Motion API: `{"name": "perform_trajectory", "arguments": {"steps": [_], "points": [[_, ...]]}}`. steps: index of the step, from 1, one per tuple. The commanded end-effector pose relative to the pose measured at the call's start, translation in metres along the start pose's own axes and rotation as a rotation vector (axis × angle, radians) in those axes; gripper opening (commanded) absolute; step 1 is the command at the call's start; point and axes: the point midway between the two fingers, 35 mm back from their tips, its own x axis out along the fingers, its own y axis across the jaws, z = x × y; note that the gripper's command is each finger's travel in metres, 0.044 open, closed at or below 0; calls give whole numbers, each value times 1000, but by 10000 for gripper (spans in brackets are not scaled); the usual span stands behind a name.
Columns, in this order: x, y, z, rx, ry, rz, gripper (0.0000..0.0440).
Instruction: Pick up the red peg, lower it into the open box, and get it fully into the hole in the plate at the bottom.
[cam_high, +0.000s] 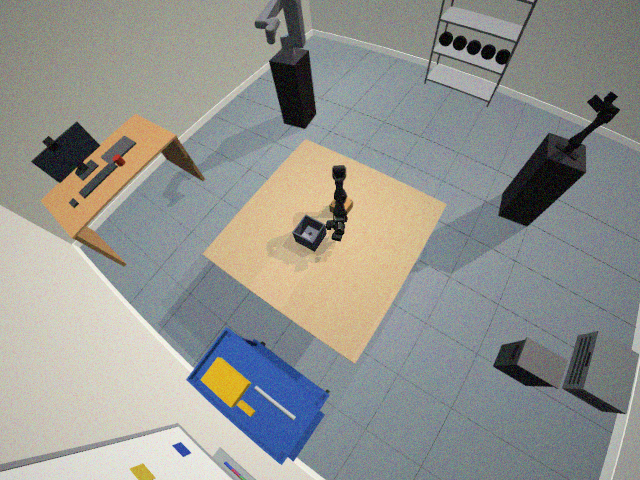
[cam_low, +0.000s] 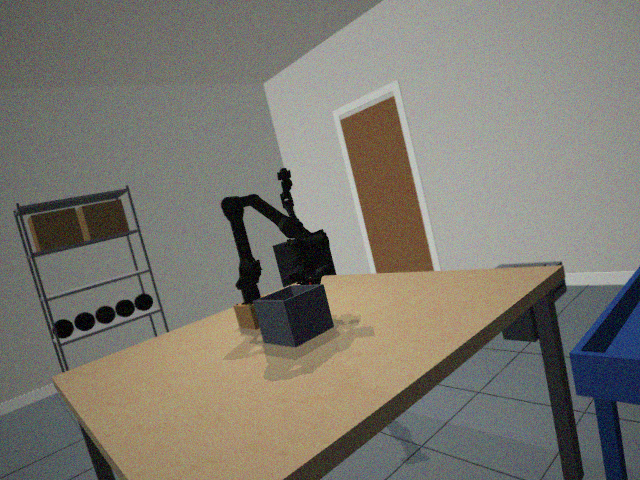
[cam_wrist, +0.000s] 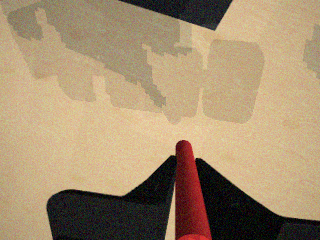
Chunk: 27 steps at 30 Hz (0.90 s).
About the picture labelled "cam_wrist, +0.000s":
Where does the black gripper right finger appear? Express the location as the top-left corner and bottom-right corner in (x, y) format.
(195, 158), (320, 240)

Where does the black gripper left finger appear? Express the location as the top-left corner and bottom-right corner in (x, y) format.
(46, 155), (177, 240)

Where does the red peg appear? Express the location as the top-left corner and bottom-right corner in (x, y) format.
(175, 140), (212, 240)

